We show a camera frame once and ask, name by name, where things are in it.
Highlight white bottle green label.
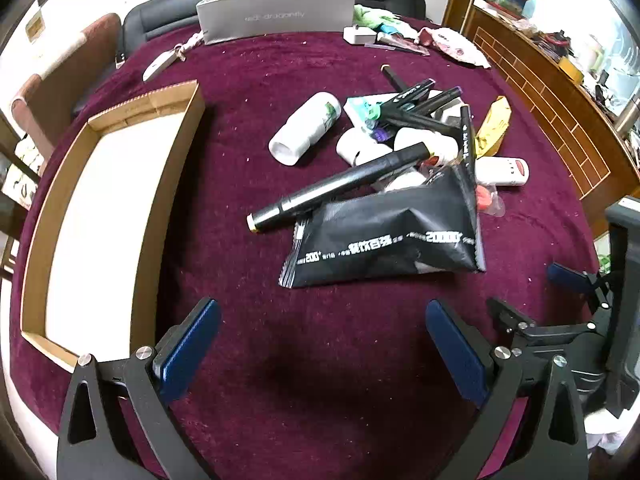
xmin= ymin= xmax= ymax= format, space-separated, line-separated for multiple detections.
xmin=268 ymin=92 xmax=343 ymax=166

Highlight white charger adapter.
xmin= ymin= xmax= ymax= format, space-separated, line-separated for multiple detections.
xmin=435 ymin=100 xmax=463 ymax=126

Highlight thin black marker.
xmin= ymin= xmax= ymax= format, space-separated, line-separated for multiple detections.
xmin=459 ymin=105 xmax=478 ymax=181

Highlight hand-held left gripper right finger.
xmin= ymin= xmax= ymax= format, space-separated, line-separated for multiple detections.
xmin=425 ymin=299 xmax=590 ymax=480

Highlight small yellow box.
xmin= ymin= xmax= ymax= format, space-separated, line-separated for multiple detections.
xmin=557 ymin=57 xmax=585 ymax=86

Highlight silver metal flask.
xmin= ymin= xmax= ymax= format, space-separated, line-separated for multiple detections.
xmin=615 ymin=105 xmax=640 ymax=141

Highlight brown wooden chair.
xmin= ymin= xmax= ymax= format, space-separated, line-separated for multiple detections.
xmin=12 ymin=12 xmax=123 ymax=161

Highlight black marker purple caps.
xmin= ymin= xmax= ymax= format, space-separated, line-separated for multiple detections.
xmin=370 ymin=87 xmax=463 ymax=142

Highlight pink white keychain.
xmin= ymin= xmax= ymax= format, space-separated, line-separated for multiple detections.
xmin=175 ymin=30 xmax=206 ymax=61

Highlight yellow packet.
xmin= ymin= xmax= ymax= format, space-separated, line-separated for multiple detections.
xmin=474 ymin=96 xmax=512 ymax=158

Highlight shallow cardboard box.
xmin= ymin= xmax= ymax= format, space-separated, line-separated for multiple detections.
xmin=19 ymin=80 xmax=207 ymax=375

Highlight long grey box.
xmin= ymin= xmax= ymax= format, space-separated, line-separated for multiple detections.
xmin=196 ymin=0 xmax=357 ymax=46

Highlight black leather sofa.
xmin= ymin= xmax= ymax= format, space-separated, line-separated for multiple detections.
xmin=122 ymin=0 xmax=427 ymax=56

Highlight floral printed cloth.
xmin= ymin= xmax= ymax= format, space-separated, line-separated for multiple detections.
xmin=2 ymin=135 xmax=43 ymax=211

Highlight yellow wall sign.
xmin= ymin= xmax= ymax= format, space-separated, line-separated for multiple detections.
xmin=25 ymin=10 xmax=46 ymax=41

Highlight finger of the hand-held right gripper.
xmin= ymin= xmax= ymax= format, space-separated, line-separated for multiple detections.
xmin=487 ymin=297 xmax=599 ymax=347
xmin=546 ymin=262 xmax=613 ymax=329

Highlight thick black marker yellow tip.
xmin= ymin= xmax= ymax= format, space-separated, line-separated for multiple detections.
xmin=247 ymin=142 xmax=432 ymax=233

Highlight round white jar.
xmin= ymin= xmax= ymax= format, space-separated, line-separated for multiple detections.
xmin=336 ymin=129 xmax=393 ymax=167

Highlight pink pouch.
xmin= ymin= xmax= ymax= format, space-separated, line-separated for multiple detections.
xmin=417 ymin=26 xmax=493 ymax=69

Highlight teal white pack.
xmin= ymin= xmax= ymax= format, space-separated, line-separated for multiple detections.
xmin=344 ymin=92 xmax=401 ymax=133

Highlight black marker green caps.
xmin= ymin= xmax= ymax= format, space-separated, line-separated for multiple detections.
xmin=372 ymin=78 xmax=437 ymax=113

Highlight green cloth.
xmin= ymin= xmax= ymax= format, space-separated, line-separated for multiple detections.
xmin=354 ymin=5 xmax=401 ymax=36

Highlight white remote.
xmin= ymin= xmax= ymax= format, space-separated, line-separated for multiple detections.
xmin=142 ymin=55 xmax=178 ymax=82

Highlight white tube red cap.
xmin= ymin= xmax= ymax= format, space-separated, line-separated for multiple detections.
xmin=475 ymin=156 xmax=530 ymax=187

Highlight small white box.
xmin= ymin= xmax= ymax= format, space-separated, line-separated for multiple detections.
xmin=343 ymin=25 xmax=378 ymax=45

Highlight black snack packet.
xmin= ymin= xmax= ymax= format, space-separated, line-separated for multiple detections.
xmin=279 ymin=162 xmax=487 ymax=289

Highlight wooden cabinet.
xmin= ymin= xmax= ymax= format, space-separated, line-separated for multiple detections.
xmin=442 ymin=0 xmax=640 ymax=226

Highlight purple flat packet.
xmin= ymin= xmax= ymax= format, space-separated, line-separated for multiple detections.
xmin=364 ymin=32 xmax=431 ymax=56

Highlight plain white bottle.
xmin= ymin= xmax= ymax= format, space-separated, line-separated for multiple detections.
xmin=394 ymin=127 xmax=459 ymax=166

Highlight person's white padded jacket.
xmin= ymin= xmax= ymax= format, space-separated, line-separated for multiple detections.
xmin=582 ymin=400 xmax=640 ymax=461

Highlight maroon tablecloth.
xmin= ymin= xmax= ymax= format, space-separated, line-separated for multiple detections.
xmin=9 ymin=15 xmax=601 ymax=480

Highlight red orange small packet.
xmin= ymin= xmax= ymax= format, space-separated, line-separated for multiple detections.
xmin=472 ymin=185 xmax=506 ymax=218

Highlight black pen gold tip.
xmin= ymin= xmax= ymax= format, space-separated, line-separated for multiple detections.
xmin=380 ymin=64 xmax=407 ymax=93

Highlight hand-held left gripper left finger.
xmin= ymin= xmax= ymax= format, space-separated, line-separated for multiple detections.
xmin=56 ymin=297 xmax=222 ymax=480

